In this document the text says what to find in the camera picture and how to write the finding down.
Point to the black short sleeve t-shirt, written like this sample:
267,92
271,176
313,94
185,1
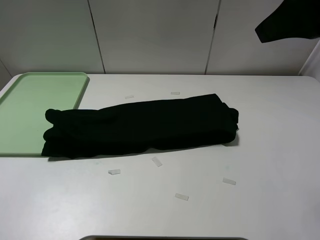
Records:
136,127

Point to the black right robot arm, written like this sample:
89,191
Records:
292,19

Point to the green plastic tray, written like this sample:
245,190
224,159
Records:
24,102

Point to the white tape piece left front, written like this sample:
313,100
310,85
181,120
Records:
114,171

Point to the white tape piece right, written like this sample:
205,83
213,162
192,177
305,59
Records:
228,181

